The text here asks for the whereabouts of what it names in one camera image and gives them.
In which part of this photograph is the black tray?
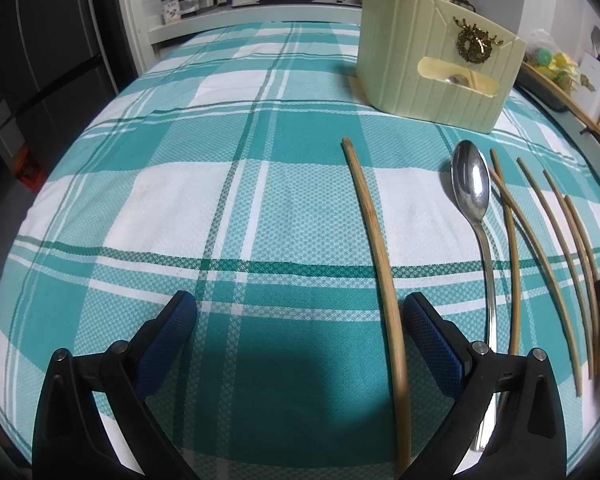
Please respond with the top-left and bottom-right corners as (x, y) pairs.
(517, 62), (586, 112)

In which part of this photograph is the thick bamboo chopstick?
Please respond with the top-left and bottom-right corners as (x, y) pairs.
(341, 136), (412, 480)

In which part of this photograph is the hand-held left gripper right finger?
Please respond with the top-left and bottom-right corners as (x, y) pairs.
(402, 291), (568, 480)

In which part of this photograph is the teal white plaid tablecloth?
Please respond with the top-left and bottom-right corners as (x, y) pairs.
(0, 20), (600, 480)

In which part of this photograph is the long steel spoon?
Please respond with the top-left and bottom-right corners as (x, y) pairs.
(450, 140), (498, 453)

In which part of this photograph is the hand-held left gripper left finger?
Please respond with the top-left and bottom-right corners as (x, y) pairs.
(32, 290), (201, 480)

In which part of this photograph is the bag of yellow green toys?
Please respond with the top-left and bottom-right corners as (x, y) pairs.
(525, 30), (583, 92)

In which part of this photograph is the cream ribbed utensil holder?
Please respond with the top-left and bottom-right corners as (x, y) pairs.
(355, 0), (527, 134)

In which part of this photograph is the dark refrigerator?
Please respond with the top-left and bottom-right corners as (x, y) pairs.
(0, 0), (123, 161)

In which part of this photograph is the wooden board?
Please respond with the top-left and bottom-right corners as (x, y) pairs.
(522, 62), (600, 147)

